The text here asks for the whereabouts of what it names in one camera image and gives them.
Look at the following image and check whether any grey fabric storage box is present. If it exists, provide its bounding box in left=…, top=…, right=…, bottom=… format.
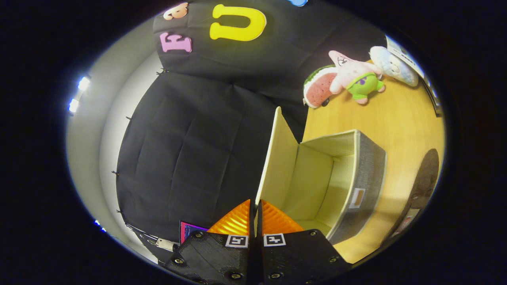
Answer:
left=255, top=106, right=387, bottom=245

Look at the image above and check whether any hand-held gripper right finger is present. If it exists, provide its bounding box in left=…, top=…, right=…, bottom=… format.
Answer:
left=255, top=199, right=352, bottom=285

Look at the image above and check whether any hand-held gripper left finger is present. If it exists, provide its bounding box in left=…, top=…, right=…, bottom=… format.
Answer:
left=164, top=199, right=253, bottom=285

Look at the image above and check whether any white and blue plush toy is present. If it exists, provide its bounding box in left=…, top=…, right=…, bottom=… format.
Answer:
left=369, top=46, right=419, bottom=87

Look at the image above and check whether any dark cover thick book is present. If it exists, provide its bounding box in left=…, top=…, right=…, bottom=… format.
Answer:
left=424, top=75, right=443, bottom=118

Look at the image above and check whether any pink starfish plush toy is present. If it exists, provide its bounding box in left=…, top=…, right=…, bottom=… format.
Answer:
left=328, top=50, right=385, bottom=105

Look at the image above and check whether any brown fuzzy shoe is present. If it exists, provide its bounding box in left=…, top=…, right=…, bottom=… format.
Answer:
left=382, top=148, right=440, bottom=246

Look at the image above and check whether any watermelon slice plush toy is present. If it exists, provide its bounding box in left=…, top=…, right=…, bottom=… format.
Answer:
left=303, top=65, right=338, bottom=109

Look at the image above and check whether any white book with sky cover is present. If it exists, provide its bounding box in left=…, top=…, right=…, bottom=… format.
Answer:
left=386, top=36, right=426, bottom=78

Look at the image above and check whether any black backdrop cloth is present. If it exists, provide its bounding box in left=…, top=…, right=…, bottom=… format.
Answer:
left=115, top=0, right=391, bottom=264

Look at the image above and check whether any purple dark panel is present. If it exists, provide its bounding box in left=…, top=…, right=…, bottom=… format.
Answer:
left=179, top=220, right=208, bottom=245

